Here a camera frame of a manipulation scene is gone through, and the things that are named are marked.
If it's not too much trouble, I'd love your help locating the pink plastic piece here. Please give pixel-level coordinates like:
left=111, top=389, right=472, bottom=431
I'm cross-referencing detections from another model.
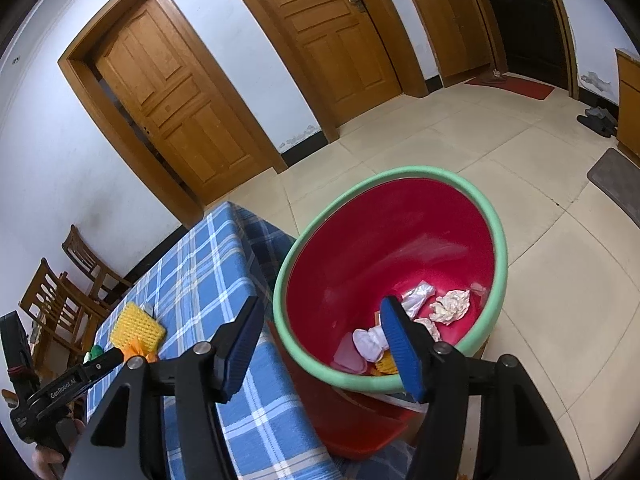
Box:
left=330, top=336, right=368, bottom=375

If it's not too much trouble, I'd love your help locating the large tissue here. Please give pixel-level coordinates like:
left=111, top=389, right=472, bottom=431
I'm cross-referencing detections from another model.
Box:
left=429, top=289, right=472, bottom=327

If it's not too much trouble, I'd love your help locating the small wooden panel door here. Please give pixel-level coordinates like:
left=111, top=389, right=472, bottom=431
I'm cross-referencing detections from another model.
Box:
left=409, top=0, right=493, bottom=88

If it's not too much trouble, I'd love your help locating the wooden panelled door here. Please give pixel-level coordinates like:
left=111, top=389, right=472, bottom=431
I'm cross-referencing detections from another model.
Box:
left=57, top=0, right=288, bottom=228

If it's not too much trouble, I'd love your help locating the person's left hand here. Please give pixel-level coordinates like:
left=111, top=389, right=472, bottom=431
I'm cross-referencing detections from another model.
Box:
left=32, top=417, right=88, bottom=480

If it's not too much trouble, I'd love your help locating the printed paper sheet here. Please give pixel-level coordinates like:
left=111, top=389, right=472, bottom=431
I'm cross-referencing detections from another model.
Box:
left=370, top=390, right=426, bottom=413

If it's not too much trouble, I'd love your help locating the blue plaid tablecloth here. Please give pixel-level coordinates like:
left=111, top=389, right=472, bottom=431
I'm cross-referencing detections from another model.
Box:
left=85, top=201, right=416, bottom=480

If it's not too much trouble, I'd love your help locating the red doormat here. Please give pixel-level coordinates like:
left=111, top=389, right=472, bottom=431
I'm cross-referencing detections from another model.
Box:
left=464, top=74, right=556, bottom=101

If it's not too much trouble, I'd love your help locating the orange crumpled wrapper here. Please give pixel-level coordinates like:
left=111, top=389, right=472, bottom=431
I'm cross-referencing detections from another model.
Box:
left=122, top=340, right=160, bottom=363

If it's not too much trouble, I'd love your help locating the dark doorway with wooden frame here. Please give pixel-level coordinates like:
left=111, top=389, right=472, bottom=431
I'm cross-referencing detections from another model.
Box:
left=457, top=0, right=581, bottom=101

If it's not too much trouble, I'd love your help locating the red plastic stool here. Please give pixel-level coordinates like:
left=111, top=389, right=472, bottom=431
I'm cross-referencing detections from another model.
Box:
left=267, top=320, right=426, bottom=461

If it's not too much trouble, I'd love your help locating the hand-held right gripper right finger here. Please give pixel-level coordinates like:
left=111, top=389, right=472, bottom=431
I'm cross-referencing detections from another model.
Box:
left=380, top=296, right=581, bottom=480

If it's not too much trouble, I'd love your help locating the wooden door with metal handle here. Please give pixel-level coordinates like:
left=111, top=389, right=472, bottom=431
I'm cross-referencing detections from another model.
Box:
left=212, top=0, right=431, bottom=143

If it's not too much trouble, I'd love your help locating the small tissue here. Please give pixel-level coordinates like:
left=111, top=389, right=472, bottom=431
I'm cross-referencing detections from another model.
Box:
left=414, top=317, right=442, bottom=343

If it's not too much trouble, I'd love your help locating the clear plastic wrapper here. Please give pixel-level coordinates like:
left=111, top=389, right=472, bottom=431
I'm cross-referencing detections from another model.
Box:
left=400, top=281, right=435, bottom=318

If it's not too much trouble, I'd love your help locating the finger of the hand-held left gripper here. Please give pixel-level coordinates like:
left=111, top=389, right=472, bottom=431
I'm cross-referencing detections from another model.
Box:
left=82, top=347, right=124, bottom=381

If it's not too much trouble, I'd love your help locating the grey floor mat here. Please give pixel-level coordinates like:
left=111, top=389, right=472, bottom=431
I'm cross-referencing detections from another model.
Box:
left=586, top=147, right=640, bottom=218

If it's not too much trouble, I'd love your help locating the wooden chair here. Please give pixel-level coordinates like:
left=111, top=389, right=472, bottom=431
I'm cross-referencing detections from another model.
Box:
left=61, top=225, right=133, bottom=306
left=19, top=259, right=108, bottom=361

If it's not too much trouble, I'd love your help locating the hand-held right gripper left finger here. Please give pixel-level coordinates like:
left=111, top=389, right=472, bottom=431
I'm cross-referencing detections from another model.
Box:
left=62, top=296, right=266, bottom=480

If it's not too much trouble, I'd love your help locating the wooden cabinet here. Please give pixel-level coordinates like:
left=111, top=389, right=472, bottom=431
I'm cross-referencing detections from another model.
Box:
left=614, top=47, right=640, bottom=161

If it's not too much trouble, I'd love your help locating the red basin with green rim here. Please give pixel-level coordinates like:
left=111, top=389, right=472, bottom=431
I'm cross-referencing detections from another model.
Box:
left=272, top=166, right=509, bottom=393

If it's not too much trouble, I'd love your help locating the yellow foam fruit net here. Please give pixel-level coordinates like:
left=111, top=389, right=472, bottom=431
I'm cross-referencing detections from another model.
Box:
left=110, top=301, right=167, bottom=352
left=367, top=350, right=401, bottom=377

